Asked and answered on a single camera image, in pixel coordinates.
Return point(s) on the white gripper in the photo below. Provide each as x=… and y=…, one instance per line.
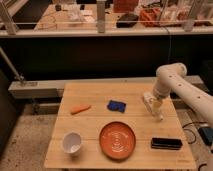
x=156, y=105

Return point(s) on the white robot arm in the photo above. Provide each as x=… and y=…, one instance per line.
x=171, y=78

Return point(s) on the black rectangular case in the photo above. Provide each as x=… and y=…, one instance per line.
x=166, y=143

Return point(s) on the blue sponge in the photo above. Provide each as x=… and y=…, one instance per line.
x=116, y=106

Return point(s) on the black power adapter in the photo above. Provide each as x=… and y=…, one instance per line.
x=207, y=135

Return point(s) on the wooden table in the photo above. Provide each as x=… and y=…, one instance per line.
x=90, y=122

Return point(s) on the orange carrot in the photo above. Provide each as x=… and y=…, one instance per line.
x=80, y=108

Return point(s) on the orange box on bench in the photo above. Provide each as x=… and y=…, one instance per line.
x=148, y=16

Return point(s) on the black bag on bench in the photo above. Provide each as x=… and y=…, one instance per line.
x=127, y=20

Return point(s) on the white cup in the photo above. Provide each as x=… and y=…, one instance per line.
x=72, y=143

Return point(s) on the metal clamp rod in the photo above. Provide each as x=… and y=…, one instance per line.
x=20, y=78

